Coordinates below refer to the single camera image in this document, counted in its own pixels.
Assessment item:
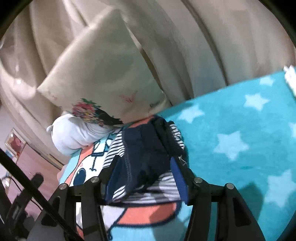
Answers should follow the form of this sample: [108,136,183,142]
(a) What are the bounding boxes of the navy striped frog pants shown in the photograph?
[102,116,186,205]

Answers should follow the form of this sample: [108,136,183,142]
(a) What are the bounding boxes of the beige curtain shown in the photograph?
[1,1,295,163]

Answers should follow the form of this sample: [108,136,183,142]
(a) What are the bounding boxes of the white turquoise plush toy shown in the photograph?
[283,65,296,97]

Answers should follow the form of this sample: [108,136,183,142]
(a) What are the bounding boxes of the turquoise cartoon fleece blanket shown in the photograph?
[60,71,295,240]

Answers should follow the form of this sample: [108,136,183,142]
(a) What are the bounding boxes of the cream floral print pillow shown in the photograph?
[38,7,170,126]

